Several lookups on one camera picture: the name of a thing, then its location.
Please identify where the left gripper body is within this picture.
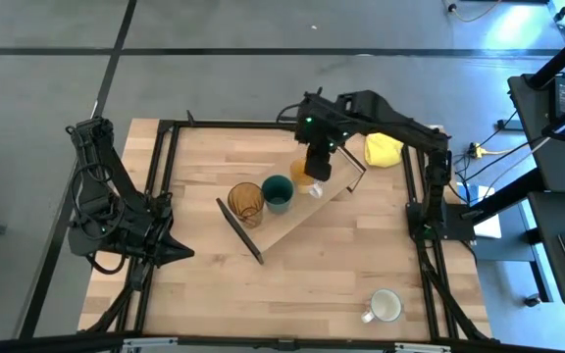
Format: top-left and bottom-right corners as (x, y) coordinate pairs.
(132, 194), (174, 291)

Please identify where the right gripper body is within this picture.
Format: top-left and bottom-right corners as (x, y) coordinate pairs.
(295, 92), (350, 153)

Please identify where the orange mug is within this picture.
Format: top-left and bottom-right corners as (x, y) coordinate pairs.
(288, 156), (325, 200)

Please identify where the dark green cup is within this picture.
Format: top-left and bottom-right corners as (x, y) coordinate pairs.
(261, 174), (295, 215)

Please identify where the amber ribbed glass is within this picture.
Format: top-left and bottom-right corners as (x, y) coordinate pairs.
(227, 181), (266, 229)

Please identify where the white mug red lattice pattern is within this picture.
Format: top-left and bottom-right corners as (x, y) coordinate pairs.
(360, 287), (404, 325)

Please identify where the yellow cloth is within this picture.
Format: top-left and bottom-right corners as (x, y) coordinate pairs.
(364, 131), (405, 169)

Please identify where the black rig beam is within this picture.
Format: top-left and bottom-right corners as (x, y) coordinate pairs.
(0, 332), (565, 353)

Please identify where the black side desk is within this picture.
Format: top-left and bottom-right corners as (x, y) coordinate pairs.
(506, 73), (565, 193)

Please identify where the black keyboard desk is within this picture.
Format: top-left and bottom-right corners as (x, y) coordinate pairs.
(522, 190), (565, 309)

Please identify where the black diagonal beam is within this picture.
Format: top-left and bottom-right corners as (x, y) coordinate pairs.
(527, 31), (565, 92)

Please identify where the wooden shelf black metal frame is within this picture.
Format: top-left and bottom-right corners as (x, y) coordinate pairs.
(214, 127), (366, 268)

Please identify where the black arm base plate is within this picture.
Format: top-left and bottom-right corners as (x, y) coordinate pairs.
(406, 203), (475, 241)

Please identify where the yellow extension cable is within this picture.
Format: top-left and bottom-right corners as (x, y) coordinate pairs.
(444, 0), (503, 25)

